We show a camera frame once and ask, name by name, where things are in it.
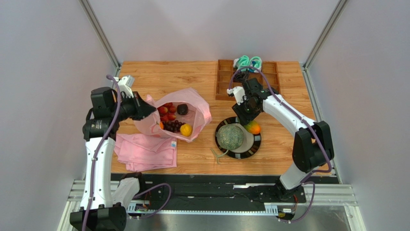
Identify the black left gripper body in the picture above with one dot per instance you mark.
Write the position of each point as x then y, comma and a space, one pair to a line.
126, 108

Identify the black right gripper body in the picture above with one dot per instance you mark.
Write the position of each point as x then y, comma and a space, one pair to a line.
242, 112

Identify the fake green orange mango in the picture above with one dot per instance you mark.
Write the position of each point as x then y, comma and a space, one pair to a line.
253, 127

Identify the fake green netted melon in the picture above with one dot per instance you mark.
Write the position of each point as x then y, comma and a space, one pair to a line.
229, 137

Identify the pink plastic bag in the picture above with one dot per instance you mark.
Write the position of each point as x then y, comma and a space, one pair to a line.
198, 115

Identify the fake yellow lemon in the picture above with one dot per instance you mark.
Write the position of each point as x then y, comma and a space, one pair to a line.
186, 130

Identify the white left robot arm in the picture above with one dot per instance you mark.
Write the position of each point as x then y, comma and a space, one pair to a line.
101, 209

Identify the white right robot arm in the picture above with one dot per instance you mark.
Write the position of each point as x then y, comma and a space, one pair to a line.
312, 149

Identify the fake dark grapes bunch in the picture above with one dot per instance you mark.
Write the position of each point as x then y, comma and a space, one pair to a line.
173, 126

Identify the fake dark plum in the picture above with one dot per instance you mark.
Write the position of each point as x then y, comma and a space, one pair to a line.
182, 109

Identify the black patterned rolled sock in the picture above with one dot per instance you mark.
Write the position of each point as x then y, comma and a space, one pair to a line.
241, 77

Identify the wooden compartment tray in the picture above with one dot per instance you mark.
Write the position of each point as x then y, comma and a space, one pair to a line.
225, 71

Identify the black rimmed plate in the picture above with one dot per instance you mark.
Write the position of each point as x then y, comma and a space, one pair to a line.
251, 142

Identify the pink folded cloth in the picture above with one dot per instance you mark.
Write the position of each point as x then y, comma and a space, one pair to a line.
141, 152

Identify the teal white rolled sock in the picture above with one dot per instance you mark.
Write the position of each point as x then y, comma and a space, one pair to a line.
241, 63

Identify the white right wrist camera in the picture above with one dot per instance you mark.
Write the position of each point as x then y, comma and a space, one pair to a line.
238, 93

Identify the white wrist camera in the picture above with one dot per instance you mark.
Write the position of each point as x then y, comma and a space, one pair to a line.
125, 83
238, 93

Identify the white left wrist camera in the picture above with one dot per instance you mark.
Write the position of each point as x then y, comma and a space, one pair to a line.
125, 83

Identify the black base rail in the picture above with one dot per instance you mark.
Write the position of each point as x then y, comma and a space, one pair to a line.
209, 192

